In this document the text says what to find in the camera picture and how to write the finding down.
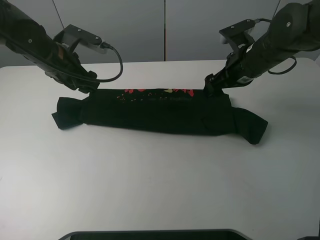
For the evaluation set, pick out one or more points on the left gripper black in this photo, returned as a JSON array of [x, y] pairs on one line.
[[71, 64]]

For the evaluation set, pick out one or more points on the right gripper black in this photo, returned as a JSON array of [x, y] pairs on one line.
[[238, 72]]

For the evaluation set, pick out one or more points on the black printed t-shirt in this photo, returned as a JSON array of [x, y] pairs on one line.
[[169, 111]]

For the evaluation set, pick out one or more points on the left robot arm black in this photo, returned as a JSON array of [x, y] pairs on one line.
[[24, 36]]

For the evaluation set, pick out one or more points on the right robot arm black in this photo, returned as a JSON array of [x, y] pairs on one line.
[[295, 28]]

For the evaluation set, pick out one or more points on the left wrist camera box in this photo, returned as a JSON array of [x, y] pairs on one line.
[[72, 36]]

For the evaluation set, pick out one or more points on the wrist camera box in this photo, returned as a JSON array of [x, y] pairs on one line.
[[72, 36], [239, 34]]

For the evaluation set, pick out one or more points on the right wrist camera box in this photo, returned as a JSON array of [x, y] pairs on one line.
[[239, 34]]

